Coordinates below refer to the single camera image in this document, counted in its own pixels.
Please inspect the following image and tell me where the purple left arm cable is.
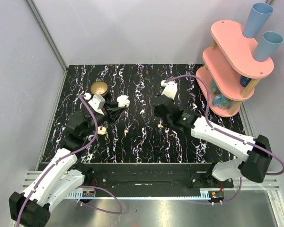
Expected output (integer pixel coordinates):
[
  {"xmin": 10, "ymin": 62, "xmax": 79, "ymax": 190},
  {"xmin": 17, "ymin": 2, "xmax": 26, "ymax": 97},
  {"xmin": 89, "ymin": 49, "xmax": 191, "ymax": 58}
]
[{"xmin": 15, "ymin": 94, "xmax": 123, "ymax": 227}]

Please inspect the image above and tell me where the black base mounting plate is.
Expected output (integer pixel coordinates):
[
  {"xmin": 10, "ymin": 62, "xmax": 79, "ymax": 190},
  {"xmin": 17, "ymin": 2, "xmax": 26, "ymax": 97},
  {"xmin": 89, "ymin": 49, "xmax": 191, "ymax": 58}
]
[{"xmin": 74, "ymin": 163, "xmax": 234, "ymax": 198}]

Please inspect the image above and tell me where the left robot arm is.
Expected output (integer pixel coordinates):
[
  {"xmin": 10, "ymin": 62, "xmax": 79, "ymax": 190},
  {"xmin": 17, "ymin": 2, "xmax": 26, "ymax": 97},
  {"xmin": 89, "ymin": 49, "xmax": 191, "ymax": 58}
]
[{"xmin": 9, "ymin": 98, "xmax": 130, "ymax": 227}]

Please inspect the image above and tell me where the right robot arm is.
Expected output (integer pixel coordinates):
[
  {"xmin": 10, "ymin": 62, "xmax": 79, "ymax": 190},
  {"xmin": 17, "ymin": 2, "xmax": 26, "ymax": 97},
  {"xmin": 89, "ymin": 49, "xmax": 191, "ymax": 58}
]
[{"xmin": 153, "ymin": 95, "xmax": 272, "ymax": 188}]

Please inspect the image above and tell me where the green ceramic mug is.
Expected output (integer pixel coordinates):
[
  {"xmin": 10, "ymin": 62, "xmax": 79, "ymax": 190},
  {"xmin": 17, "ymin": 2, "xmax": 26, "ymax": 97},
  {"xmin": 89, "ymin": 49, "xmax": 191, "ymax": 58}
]
[{"xmin": 210, "ymin": 79, "xmax": 221, "ymax": 94}]

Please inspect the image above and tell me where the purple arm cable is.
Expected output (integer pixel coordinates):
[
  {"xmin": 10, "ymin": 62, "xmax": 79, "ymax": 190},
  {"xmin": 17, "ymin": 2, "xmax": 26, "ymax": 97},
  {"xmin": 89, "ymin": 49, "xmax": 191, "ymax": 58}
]
[
  {"xmin": 15, "ymin": 94, "xmax": 123, "ymax": 227},
  {"xmin": 164, "ymin": 74, "xmax": 284, "ymax": 205}
]

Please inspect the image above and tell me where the blue cup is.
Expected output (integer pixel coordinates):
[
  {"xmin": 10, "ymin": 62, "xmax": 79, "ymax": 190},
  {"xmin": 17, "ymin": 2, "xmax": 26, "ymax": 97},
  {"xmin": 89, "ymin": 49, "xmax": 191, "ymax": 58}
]
[
  {"xmin": 243, "ymin": 2, "xmax": 274, "ymax": 38},
  {"xmin": 253, "ymin": 31, "xmax": 284, "ymax": 61}
]

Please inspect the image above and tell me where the gold patterned ceramic bowl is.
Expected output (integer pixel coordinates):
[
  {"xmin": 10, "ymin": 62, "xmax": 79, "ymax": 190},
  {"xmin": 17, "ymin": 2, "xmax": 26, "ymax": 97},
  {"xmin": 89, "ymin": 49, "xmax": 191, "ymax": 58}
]
[{"xmin": 90, "ymin": 81, "xmax": 108, "ymax": 96}]

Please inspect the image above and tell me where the cream earbud charging case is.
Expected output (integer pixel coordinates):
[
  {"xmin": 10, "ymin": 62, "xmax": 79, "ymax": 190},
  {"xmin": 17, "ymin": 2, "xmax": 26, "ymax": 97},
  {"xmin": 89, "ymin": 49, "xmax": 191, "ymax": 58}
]
[{"xmin": 97, "ymin": 126, "xmax": 107, "ymax": 135}]

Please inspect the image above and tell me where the aluminium frame rail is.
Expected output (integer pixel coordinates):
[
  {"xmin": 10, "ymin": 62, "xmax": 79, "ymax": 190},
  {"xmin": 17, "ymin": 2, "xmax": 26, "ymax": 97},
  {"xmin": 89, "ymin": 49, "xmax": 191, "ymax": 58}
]
[{"xmin": 25, "ymin": 0, "xmax": 68, "ymax": 71}]

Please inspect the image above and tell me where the pink three-tier shelf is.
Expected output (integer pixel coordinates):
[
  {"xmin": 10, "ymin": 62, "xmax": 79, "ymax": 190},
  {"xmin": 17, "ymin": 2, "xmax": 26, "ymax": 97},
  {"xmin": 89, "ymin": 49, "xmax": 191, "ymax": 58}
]
[{"xmin": 196, "ymin": 20, "xmax": 274, "ymax": 117}]

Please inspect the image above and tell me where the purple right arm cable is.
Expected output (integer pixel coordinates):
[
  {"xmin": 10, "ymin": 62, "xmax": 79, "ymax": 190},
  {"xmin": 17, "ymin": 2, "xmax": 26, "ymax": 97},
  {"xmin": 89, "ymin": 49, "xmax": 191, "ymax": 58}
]
[{"xmin": 164, "ymin": 74, "xmax": 284, "ymax": 205}]

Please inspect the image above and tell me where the dark blue object on shelf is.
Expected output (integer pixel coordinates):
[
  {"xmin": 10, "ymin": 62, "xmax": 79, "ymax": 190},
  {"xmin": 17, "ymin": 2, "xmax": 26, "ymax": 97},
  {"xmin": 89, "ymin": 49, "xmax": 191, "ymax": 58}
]
[{"xmin": 240, "ymin": 76, "xmax": 251, "ymax": 87}]

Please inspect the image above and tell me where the blue patterned mug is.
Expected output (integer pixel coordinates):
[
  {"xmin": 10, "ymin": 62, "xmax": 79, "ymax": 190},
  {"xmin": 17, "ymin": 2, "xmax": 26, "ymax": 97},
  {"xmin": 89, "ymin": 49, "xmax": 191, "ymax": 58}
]
[{"xmin": 212, "ymin": 94, "xmax": 233, "ymax": 109}]

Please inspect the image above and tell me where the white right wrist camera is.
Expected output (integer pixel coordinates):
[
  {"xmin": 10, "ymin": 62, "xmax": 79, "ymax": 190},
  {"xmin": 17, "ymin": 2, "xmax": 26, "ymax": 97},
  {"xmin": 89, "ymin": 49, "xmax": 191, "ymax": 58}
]
[{"xmin": 160, "ymin": 80, "xmax": 178, "ymax": 100}]

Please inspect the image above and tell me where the blue cup front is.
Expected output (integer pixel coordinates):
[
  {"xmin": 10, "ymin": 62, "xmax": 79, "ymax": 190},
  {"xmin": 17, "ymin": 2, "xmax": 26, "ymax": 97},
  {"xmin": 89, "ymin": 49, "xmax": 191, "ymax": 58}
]
[{"xmin": 253, "ymin": 31, "xmax": 284, "ymax": 61}]

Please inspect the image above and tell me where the blue cup rear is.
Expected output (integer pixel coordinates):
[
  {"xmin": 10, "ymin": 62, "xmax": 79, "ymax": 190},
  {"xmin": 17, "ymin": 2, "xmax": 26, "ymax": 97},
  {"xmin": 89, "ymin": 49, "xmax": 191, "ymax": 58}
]
[{"xmin": 243, "ymin": 2, "xmax": 274, "ymax": 38}]

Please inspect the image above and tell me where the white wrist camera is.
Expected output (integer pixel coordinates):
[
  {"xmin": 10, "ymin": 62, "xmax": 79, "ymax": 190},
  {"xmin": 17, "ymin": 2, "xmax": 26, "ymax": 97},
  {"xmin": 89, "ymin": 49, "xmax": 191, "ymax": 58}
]
[
  {"xmin": 88, "ymin": 95, "xmax": 106, "ymax": 113},
  {"xmin": 160, "ymin": 80, "xmax": 178, "ymax": 100}
]

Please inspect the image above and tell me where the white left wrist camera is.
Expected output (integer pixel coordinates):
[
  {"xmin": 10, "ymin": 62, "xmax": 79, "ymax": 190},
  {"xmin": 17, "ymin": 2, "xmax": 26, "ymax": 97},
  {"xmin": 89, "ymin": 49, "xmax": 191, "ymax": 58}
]
[{"xmin": 88, "ymin": 95, "xmax": 106, "ymax": 113}]

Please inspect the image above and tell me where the white earbud charging case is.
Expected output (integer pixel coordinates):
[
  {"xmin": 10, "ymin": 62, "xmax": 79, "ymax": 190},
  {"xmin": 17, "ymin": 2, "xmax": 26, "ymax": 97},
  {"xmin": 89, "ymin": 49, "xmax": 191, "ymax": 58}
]
[{"xmin": 117, "ymin": 95, "xmax": 130, "ymax": 107}]

